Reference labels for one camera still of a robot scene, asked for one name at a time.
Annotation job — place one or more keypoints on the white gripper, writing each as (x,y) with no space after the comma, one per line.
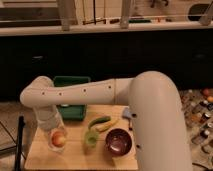
(48,118)

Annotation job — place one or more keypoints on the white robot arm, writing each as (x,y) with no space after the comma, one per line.
(159,127)

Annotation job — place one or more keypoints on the green plastic bin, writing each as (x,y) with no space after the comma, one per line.
(71,112)

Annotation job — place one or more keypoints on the black stand left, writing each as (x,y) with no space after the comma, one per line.
(18,152)

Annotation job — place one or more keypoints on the blue sponge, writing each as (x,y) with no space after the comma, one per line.
(126,113)

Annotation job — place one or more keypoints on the dark red bowl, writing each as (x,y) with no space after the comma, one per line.
(118,142)

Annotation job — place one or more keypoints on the green plastic cup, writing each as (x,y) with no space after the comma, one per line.
(90,138)

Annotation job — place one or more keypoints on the orange apple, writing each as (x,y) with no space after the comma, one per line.
(58,139)

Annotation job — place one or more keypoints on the green cucumber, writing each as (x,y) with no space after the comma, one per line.
(99,120)

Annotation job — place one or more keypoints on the yellow banana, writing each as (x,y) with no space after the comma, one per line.
(105,126)

